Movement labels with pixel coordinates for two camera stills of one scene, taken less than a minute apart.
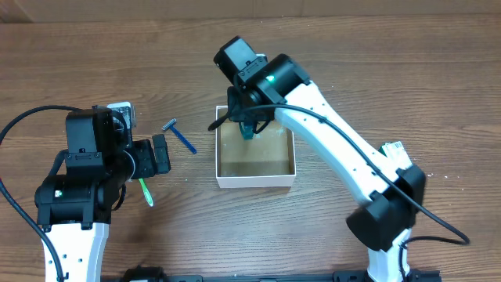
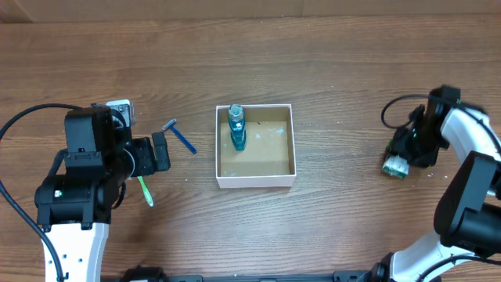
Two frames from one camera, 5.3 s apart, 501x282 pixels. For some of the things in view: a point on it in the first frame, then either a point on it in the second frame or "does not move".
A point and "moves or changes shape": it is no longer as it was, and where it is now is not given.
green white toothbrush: [146, 192] does not move
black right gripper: [239, 109] → [397, 146]
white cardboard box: [266, 160] does not move
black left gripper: [147, 165] does not move
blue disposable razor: [171, 125] does not move
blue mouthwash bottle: [247, 130] → [237, 126]
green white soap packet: [396, 153] moves or changes shape
